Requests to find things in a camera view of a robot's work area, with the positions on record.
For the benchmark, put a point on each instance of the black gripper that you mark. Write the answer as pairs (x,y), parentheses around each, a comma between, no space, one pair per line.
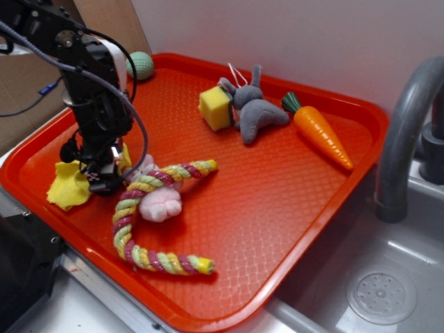
(101,119)

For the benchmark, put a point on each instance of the yellow cloth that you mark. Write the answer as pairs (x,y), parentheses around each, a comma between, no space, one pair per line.
(70,187)

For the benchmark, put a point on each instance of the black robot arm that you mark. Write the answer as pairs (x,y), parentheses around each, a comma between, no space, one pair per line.
(51,33)

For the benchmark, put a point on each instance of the pink plush bunny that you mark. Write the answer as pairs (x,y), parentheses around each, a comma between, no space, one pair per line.
(160,204)

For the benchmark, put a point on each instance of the black box at left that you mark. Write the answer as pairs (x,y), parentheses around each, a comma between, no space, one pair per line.
(30,257)

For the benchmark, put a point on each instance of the green textured ball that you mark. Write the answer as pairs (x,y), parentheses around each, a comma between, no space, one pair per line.
(142,65)

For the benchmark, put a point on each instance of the brown cardboard panel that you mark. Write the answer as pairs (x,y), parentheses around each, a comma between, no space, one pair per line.
(23,108)

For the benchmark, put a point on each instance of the yellow sponge cube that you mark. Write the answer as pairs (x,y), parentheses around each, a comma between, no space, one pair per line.
(215,106)

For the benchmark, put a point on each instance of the wooden board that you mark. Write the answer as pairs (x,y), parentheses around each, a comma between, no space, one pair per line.
(116,19)

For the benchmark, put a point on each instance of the grey plush bunny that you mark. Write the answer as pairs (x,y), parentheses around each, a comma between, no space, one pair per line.
(253,111)

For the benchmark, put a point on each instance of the red plastic tray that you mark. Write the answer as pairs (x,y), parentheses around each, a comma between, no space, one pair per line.
(255,216)

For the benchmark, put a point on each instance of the orange plastic carrot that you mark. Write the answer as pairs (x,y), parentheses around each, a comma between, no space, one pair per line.
(314,127)

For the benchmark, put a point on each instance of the grey toy sink basin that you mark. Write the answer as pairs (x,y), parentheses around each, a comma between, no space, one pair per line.
(312,298)

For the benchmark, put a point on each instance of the round sink drain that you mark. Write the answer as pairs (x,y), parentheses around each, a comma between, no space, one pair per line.
(381,295)

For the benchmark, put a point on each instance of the grey curved faucet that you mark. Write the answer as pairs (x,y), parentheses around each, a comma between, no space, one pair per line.
(403,139)

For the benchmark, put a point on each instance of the multicolour twisted rope toy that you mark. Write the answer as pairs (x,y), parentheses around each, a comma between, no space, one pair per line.
(127,207)

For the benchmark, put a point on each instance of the dark grey faucet handle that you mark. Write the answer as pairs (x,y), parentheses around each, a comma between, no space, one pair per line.
(431,168)

